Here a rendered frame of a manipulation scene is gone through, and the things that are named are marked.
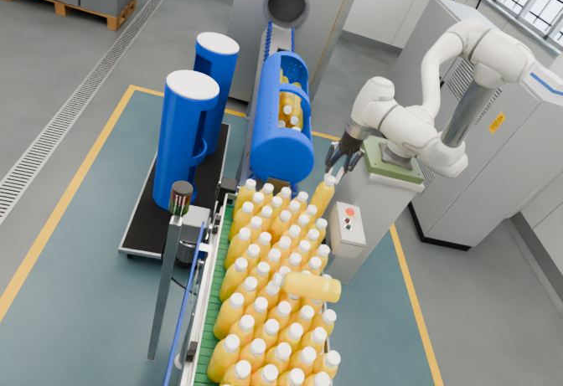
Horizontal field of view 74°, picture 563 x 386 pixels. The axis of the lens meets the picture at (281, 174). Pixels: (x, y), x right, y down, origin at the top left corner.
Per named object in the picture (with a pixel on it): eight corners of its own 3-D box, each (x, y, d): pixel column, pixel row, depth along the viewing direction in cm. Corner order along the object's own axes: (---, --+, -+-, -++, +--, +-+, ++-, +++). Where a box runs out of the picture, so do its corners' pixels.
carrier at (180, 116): (153, 213, 242) (198, 211, 254) (167, 97, 187) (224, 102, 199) (151, 181, 261) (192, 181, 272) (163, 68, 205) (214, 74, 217)
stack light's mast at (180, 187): (188, 215, 127) (194, 182, 117) (183, 229, 122) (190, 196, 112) (168, 211, 126) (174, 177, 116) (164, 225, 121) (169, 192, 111)
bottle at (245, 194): (250, 216, 162) (261, 186, 151) (240, 224, 157) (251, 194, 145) (238, 207, 164) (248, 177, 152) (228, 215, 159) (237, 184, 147)
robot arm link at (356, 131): (348, 109, 131) (342, 123, 134) (352, 124, 124) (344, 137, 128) (373, 115, 132) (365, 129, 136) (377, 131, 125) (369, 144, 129)
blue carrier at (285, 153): (297, 99, 243) (314, 59, 225) (300, 193, 177) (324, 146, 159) (255, 85, 237) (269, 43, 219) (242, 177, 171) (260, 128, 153)
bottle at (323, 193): (317, 205, 163) (333, 174, 151) (324, 217, 159) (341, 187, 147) (303, 207, 160) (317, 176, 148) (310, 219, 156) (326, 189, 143)
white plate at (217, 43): (214, 29, 261) (214, 31, 262) (188, 36, 240) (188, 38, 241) (246, 47, 255) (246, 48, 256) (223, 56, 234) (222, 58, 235)
